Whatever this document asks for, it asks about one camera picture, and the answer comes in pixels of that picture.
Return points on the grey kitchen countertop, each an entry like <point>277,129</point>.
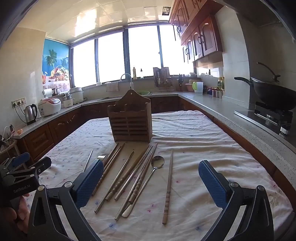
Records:
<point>203,99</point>

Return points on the small white appliance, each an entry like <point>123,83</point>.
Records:
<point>68,100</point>

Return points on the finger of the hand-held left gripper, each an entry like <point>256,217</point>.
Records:
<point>21,159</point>
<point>42,164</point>

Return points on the knife block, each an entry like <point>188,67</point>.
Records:
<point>180,84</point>

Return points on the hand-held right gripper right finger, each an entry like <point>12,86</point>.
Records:
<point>212,185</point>

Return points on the small orange object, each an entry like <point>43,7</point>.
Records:
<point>20,131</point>

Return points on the carved wooden chopstick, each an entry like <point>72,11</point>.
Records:
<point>134,194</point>
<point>168,185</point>

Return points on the kitchen window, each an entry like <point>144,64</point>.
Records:
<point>111,58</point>

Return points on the metal fork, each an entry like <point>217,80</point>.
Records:
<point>103,157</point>

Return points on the white cooker pot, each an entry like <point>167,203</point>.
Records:
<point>77,95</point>

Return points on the wok lid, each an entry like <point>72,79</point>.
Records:
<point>268,69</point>

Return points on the tropical wall poster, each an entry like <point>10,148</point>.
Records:
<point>55,60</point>

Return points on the hanging dish cloth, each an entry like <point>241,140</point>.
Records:
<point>112,87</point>

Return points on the steel range hood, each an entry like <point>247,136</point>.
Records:
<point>259,14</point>

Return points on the metal spoon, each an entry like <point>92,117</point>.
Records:
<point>158,161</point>

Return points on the wooden utensil holder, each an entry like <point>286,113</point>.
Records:
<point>129,125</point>

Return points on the sink faucet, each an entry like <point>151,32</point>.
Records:
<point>130,83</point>

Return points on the paper towel roll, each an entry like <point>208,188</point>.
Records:
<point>48,91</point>

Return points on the dark brown wooden chopstick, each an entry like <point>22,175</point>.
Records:
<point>116,155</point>
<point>113,151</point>

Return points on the black wok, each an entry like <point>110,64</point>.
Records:
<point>272,95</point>

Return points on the steel electric kettle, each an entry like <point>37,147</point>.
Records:
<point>30,114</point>

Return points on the wooden wall cabinets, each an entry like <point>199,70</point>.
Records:
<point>208,34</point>

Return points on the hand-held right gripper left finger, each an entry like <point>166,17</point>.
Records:
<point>89,183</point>

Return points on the white wall sockets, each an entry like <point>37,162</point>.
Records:
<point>18,102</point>

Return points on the floral white tablecloth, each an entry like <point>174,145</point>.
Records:
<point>185,139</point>

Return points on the dish rack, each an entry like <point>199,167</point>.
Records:
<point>161,78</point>

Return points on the gas stove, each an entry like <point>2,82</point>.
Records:
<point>268,115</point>

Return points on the green colander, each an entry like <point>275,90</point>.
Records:
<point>143,92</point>

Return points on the white and red rice cooker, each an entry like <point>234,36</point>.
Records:
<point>49,107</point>

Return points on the person's left hand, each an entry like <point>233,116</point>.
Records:
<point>22,206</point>

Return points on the white stool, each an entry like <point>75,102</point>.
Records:
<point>11,148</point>

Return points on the blue container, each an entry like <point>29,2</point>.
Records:
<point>210,90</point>

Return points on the round wooden box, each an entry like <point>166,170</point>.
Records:
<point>189,87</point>

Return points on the spice jars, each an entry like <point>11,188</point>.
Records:
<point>217,93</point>

